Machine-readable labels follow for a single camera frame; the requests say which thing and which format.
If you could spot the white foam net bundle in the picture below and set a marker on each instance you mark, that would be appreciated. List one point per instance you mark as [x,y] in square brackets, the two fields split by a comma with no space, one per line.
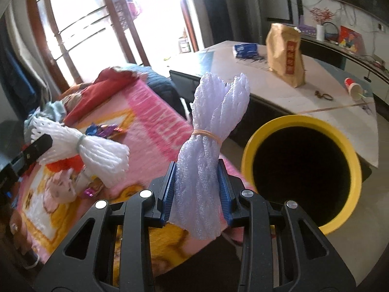
[217,109]
[104,158]

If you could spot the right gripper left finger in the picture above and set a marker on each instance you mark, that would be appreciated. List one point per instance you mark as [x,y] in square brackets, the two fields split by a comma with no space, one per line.
[158,207]

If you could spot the yellow rimmed trash bin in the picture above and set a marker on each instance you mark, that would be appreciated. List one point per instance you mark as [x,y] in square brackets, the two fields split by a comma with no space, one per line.
[306,160]

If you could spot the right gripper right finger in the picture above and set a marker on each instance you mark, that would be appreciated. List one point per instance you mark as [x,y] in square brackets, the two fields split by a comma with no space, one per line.
[230,189]

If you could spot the red quilt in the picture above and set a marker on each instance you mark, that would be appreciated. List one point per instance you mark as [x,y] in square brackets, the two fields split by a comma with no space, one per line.
[81,99]

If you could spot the purple candy wrapper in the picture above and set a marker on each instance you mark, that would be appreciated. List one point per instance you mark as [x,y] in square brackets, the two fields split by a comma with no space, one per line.
[104,131]

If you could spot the red paper cup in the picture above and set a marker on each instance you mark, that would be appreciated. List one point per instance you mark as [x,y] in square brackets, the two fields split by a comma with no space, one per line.
[354,89]

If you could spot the red picture box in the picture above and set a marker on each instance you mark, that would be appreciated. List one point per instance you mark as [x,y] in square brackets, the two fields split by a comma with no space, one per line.
[351,40]

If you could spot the coffee table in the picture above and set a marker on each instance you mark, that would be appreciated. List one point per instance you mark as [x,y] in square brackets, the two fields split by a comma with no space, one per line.
[356,119]

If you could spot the brown paper bag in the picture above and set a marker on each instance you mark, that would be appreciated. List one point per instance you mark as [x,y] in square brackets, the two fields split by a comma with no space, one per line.
[284,55]

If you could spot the tv cabinet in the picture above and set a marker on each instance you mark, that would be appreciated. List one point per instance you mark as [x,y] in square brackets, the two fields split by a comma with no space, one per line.
[359,66]

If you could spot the white vase red flowers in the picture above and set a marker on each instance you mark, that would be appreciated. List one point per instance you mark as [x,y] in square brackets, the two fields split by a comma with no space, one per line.
[320,16]

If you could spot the blue tissue pack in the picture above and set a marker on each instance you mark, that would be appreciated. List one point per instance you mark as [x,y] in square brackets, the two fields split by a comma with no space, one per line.
[245,51]

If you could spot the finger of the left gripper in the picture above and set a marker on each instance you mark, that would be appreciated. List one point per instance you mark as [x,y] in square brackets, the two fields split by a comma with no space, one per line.
[34,151]

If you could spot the pink cartoon blanket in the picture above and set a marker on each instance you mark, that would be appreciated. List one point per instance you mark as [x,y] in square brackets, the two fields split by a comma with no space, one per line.
[154,133]

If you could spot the light blue cloth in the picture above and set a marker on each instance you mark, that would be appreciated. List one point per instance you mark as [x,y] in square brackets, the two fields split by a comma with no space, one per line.
[54,111]

